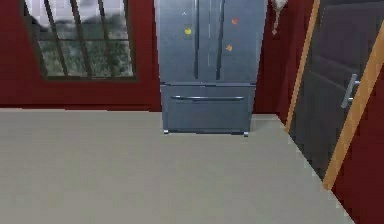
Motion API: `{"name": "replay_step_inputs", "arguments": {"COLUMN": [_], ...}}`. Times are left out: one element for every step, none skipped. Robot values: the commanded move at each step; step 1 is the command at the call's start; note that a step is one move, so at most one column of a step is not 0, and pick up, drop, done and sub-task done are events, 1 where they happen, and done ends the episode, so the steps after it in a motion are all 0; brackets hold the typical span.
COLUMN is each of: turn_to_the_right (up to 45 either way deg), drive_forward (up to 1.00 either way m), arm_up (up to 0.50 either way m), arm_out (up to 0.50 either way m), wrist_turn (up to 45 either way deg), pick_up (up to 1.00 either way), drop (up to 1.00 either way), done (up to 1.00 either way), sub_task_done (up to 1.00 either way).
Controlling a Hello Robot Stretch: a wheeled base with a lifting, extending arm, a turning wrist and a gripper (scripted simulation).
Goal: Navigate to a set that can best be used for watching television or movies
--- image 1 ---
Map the dark grey room door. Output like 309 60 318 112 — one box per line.
284 0 384 191

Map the white hanging wall ornament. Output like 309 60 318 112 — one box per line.
271 0 288 36

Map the grey steel fridge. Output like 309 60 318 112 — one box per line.
154 0 269 138

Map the silver fridge drawer handle bar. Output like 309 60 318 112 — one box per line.
170 95 245 102

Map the dark fridge door handle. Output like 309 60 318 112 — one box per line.
215 0 226 81
193 0 201 80

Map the dark framed window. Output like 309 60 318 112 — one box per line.
19 0 138 81

